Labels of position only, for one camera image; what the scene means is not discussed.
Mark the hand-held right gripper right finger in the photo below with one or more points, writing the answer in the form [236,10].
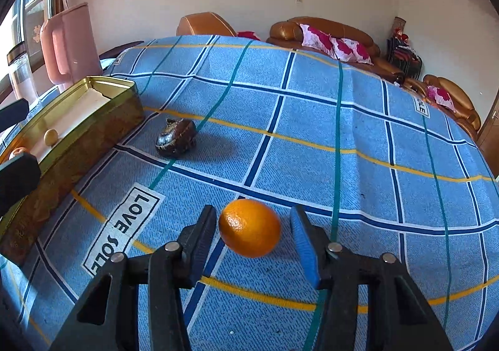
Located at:
[306,247]

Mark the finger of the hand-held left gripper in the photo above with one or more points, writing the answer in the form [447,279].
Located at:
[19,179]
[11,114]

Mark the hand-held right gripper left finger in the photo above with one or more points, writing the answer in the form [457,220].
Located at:
[200,234]

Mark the small mandarin orange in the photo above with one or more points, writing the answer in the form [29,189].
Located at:
[17,153]
[249,228]

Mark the small tan longan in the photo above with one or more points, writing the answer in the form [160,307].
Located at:
[50,136]

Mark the gold tin box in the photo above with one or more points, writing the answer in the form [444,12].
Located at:
[78,156]

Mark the clear glass bottle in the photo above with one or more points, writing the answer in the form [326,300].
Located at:
[21,74]

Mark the white paper liner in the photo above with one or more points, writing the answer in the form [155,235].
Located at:
[74,113]

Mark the pink electric kettle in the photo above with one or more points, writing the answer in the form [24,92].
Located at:
[74,43]

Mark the window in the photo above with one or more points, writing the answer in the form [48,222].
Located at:
[37,11]

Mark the blue plaid blanket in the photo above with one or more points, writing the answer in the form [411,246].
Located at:
[351,140]

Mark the small pink floral cushion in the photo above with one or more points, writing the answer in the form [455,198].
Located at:
[440,96]

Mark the red cushion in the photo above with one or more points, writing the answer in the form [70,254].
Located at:
[249,35]

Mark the brown leather armchair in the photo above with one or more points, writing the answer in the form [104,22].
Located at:
[204,25]
[464,109]

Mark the stacked dark chairs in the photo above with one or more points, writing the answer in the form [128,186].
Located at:
[405,57]

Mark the brown leather sofa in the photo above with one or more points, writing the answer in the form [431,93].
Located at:
[284,29]

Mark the brown wooden door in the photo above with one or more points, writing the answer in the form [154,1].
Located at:
[492,128]

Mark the red plush toy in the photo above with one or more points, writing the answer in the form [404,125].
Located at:
[401,36]

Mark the tall patterned vase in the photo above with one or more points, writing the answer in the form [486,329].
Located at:
[399,24]

